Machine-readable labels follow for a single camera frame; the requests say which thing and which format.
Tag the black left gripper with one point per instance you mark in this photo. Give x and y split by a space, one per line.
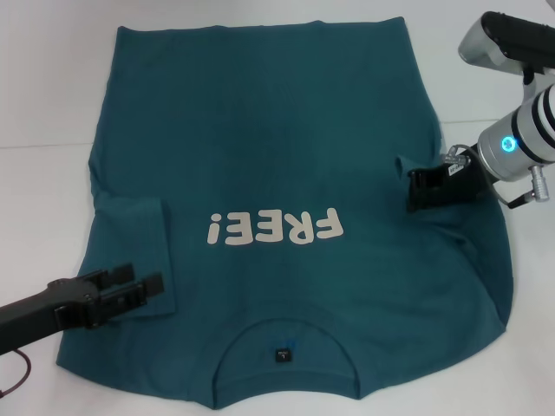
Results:
43 312

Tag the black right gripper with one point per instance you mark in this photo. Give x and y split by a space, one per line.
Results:
466 182

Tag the teal T-shirt with FREE print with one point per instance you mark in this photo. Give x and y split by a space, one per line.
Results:
269 151

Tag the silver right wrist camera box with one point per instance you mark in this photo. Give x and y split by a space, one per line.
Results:
498 43

